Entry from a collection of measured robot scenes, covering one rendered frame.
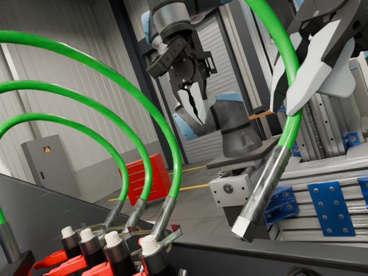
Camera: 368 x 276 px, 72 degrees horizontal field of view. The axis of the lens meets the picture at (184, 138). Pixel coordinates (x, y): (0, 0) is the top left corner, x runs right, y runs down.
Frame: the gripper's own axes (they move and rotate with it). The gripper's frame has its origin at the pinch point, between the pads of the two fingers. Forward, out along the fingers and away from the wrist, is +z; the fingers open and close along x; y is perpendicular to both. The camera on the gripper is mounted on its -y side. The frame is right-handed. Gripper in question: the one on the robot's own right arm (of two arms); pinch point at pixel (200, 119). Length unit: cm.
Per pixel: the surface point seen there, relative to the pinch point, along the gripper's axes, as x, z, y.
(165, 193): 316, 101, 225
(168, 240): -12.3, 11.4, -26.9
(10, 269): 8.8, 10.6, -38.3
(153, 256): -13.2, 11.3, -29.8
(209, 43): 340, -178, 546
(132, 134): 3.4, -1.5, -15.5
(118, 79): -4.5, -9.7, -20.1
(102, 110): 3.4, -7.1, -19.6
